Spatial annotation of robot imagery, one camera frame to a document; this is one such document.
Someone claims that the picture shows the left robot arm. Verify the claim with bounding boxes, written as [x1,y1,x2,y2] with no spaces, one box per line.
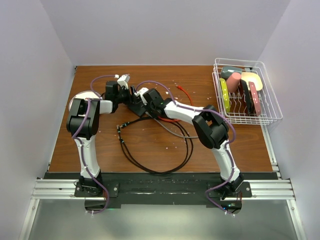
[66,79,134,196]

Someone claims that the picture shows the white patterned plate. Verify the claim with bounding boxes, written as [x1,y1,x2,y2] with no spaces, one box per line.
[68,90,102,111]

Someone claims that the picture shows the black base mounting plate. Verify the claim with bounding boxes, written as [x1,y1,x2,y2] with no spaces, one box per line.
[74,171,253,216]

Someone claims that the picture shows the red ethernet cable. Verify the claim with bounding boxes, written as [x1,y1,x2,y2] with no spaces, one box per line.
[156,83,194,123]

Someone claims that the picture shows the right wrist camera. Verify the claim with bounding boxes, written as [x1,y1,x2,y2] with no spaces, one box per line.
[134,87,149,105]

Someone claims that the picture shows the red dotted plate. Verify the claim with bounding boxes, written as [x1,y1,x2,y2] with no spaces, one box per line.
[248,81,262,117]

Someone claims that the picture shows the purple cable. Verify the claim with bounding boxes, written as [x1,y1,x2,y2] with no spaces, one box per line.
[135,80,237,216]
[71,74,120,215]

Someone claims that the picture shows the cream square plate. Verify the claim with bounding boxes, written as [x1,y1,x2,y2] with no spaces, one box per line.
[241,71,263,91]

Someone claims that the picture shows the dark teal bowl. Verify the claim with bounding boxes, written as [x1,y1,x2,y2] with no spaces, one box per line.
[220,66,243,80]

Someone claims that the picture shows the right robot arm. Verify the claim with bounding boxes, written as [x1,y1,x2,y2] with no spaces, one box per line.
[139,87,244,197]

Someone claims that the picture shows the aluminium frame rail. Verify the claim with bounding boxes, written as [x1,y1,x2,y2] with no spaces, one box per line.
[18,124,307,240]

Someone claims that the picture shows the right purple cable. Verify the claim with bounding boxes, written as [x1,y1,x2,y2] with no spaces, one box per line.
[135,80,237,216]

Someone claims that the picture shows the white wire dish rack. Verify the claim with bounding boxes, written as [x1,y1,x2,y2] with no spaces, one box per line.
[212,58,283,125]

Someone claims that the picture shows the grey ethernet cable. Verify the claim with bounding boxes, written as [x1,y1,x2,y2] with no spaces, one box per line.
[146,112,198,139]

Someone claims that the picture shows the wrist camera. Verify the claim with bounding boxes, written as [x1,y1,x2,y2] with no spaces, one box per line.
[134,87,149,105]
[117,74,130,89]

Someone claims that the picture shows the black cable loop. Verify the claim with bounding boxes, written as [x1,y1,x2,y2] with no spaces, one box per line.
[116,116,195,174]
[116,118,191,171]

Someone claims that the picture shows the black network switch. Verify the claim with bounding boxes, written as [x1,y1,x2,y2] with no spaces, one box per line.
[128,98,148,118]

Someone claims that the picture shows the pink cup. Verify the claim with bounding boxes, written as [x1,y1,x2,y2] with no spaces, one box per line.
[226,72,242,93]

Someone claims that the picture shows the yellow-green plate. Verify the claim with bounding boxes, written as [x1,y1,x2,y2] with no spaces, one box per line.
[219,78,230,113]

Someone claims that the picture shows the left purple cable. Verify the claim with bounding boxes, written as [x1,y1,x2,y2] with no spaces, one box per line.
[71,74,120,215]

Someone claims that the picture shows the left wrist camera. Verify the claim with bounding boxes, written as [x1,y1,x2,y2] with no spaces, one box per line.
[117,74,130,89]

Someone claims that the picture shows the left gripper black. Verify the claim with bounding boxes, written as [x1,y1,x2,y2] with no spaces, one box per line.
[115,85,144,105]

